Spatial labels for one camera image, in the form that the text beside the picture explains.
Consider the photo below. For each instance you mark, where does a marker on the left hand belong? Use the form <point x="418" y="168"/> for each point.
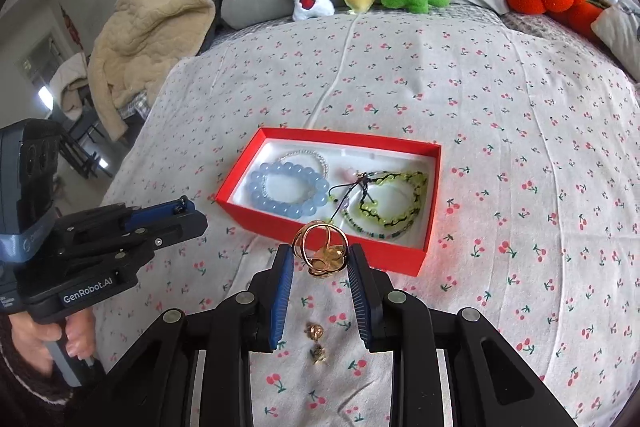
<point x="30" y="339"/>

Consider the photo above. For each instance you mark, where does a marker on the beige quilted blanket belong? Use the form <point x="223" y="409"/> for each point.
<point x="137" y="48"/>

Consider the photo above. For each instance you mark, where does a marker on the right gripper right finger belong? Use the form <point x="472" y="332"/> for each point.
<point x="438" y="353"/>

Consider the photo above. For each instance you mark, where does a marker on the cherry print bed sheet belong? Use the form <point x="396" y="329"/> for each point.
<point x="532" y="216"/>

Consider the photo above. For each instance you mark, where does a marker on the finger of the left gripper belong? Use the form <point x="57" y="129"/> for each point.
<point x="145" y="236"/>
<point x="149" y="216"/>

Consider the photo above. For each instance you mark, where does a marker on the gold stud earring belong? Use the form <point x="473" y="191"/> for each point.
<point x="314" y="331"/>

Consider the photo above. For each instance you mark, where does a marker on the red open gift box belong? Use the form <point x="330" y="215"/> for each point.
<point x="380" y="191"/>

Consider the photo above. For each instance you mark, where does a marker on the gold flower earring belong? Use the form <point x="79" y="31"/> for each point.
<point x="318" y="354"/>

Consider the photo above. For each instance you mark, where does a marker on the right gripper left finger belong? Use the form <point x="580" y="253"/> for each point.
<point x="153" y="383"/>

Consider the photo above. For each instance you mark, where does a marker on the gold ring hair clip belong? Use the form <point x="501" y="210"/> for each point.
<point x="322" y="247"/>

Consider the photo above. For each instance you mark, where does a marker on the white deer print pillow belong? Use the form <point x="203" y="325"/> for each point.
<point x="618" y="28"/>

